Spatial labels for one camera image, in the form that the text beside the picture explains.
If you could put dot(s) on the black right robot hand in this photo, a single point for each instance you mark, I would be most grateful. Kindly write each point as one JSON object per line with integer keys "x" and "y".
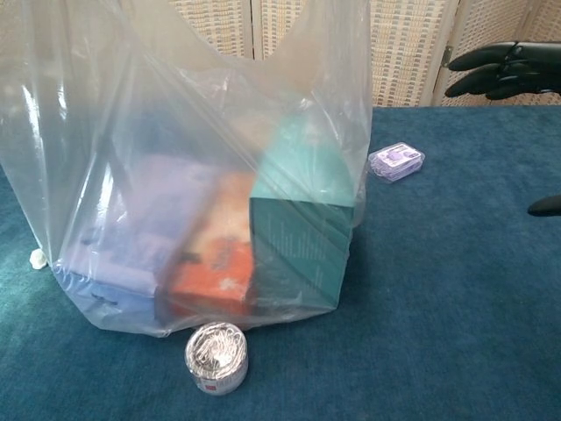
{"x": 517, "y": 66}

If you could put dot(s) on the clear plastic shopping bag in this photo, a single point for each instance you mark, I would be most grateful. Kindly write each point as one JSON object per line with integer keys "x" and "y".
{"x": 144, "y": 109}

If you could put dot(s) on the woven folding screen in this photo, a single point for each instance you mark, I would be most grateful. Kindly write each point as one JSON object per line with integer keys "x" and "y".
{"x": 403, "y": 52}

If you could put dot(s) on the small clear purple clip box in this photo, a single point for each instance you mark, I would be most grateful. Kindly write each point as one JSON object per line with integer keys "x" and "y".
{"x": 398, "y": 161}

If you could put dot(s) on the teal tablecloth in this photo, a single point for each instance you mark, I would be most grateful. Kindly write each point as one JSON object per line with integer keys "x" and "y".
{"x": 438, "y": 285}

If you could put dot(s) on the teal cardboard box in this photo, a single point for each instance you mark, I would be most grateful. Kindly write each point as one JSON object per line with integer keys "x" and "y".
{"x": 302, "y": 250}

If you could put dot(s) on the orange cardboard box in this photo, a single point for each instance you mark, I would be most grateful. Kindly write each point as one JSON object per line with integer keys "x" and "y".
{"x": 210, "y": 280}

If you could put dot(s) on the purple soft package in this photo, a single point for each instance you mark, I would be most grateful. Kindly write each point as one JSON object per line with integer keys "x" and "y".
{"x": 144, "y": 219}

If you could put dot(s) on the round clear paperclip tub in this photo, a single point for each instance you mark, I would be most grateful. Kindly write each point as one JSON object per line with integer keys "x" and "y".
{"x": 217, "y": 355}

